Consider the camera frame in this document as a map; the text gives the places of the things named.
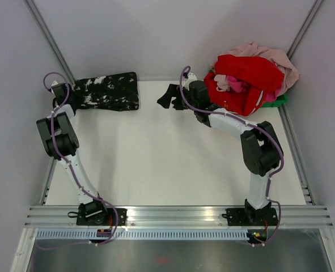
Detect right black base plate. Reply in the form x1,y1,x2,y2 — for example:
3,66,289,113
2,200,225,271
222,207,278,227

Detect red trousers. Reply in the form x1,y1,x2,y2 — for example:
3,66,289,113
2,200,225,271
204,54,284,116

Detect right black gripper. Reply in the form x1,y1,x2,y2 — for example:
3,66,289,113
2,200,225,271
158,83,198,111

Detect aluminium mounting rail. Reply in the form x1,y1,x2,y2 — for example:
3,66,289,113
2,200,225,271
24,205,333,229

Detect aluminium frame post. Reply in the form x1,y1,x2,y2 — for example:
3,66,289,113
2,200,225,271
24,0,75,83
287,0,326,60

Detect black white-splattered trousers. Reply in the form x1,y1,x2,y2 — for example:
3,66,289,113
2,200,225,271
73,72,139,112

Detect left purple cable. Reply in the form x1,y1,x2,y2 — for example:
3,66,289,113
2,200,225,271
43,72,121,246

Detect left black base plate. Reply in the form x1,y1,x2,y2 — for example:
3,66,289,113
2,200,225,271
76,206,127,227

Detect purple cable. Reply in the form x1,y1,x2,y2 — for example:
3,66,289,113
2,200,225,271
43,72,121,246
179,66,286,244

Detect left aluminium frame post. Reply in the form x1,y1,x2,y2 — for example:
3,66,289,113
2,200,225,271
24,0,75,83

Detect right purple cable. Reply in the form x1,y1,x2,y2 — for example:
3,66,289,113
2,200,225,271
179,66,286,244

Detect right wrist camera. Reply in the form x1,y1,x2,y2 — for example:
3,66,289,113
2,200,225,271
181,72,197,90

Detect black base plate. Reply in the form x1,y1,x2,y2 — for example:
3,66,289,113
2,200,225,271
222,207,278,227
76,206,127,227

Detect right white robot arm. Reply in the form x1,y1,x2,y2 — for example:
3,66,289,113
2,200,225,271
157,80,283,224

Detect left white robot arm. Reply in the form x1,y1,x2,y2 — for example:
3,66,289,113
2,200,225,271
36,82,113,226

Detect white slotted cable duct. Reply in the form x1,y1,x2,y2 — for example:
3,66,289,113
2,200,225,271
36,228,249,241

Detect magenta pink trousers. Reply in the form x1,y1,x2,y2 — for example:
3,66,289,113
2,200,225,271
227,76,249,94

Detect right aluminium frame post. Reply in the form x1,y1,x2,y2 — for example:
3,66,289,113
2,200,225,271
287,0,326,60

